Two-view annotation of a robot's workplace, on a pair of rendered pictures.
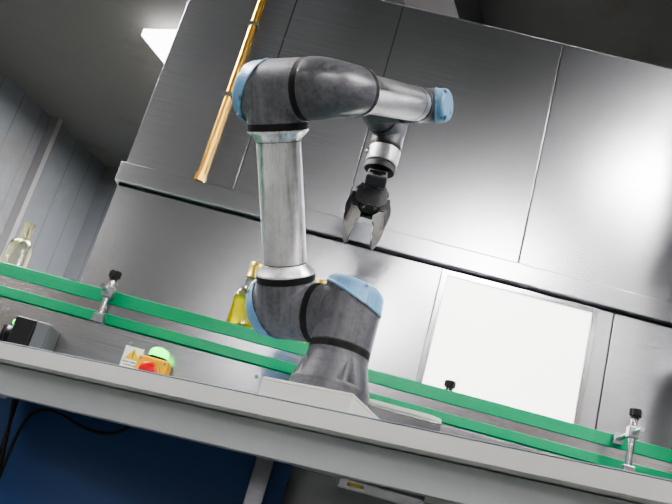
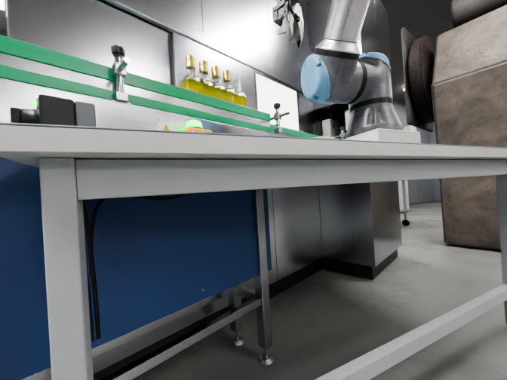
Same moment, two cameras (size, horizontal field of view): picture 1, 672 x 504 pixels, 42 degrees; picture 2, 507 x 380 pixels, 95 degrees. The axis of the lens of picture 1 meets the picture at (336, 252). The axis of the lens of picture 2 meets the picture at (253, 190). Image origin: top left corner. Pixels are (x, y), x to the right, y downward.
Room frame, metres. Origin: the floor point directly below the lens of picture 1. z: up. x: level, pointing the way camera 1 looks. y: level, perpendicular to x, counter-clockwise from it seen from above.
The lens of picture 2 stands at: (1.41, 0.70, 0.65)
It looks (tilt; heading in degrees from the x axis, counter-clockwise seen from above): 0 degrees down; 311
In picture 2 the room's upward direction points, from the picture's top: 4 degrees counter-clockwise
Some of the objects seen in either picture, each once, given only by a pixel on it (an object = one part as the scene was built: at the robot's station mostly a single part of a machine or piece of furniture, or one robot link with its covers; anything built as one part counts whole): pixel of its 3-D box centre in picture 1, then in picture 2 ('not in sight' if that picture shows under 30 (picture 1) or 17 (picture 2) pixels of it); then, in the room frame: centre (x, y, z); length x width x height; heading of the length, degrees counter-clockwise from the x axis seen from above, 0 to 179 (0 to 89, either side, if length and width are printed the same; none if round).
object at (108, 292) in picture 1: (104, 294); (122, 72); (1.97, 0.49, 0.94); 0.07 x 0.04 x 0.13; 176
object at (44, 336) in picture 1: (31, 341); (66, 127); (1.96, 0.60, 0.79); 0.08 x 0.08 x 0.08; 86
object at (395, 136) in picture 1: (389, 128); not in sight; (1.83, -0.04, 1.48); 0.09 x 0.08 x 0.11; 149
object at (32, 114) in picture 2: (8, 334); (24, 121); (1.96, 0.66, 0.79); 0.04 x 0.03 x 0.04; 176
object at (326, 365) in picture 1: (333, 373); (371, 121); (1.59, -0.06, 0.83); 0.15 x 0.15 x 0.10
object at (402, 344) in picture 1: (421, 326); (250, 99); (2.23, -0.27, 1.15); 0.90 x 0.03 x 0.34; 86
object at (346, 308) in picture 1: (346, 314); (366, 83); (1.59, -0.05, 0.95); 0.13 x 0.12 x 0.14; 59
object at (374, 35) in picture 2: not in sight; (352, 57); (1.99, -1.31, 1.69); 0.70 x 0.37 x 0.89; 86
